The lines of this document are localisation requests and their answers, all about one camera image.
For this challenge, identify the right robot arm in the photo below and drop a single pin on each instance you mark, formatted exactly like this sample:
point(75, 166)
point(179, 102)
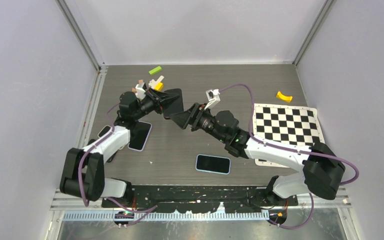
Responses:
point(318, 170)

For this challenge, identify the checkerboard mat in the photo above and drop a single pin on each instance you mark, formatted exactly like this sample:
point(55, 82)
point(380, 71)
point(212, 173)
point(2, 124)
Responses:
point(294, 125)

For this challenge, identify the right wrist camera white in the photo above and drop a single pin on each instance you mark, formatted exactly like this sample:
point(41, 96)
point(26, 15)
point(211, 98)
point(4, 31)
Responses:
point(213, 97)

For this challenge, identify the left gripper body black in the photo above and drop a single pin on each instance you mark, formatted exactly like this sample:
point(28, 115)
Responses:
point(151, 103)

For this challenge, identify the yellow curved block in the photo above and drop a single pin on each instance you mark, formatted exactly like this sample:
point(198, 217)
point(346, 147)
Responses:
point(285, 98)

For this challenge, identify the black phone near left edge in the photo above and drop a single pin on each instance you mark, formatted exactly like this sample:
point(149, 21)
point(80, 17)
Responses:
point(105, 131)

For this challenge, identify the green lego brick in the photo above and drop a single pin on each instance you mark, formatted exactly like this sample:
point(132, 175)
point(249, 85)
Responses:
point(155, 70)

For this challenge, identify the phone in lilac case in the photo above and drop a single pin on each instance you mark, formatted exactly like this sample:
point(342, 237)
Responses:
point(139, 136)

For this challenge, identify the phone in light blue case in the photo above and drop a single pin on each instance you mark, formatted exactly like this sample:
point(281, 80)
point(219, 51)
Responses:
point(213, 164)

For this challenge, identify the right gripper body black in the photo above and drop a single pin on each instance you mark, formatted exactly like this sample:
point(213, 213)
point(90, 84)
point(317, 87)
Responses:
point(203, 120)

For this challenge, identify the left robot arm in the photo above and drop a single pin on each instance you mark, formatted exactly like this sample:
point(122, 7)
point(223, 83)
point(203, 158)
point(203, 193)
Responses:
point(83, 173)

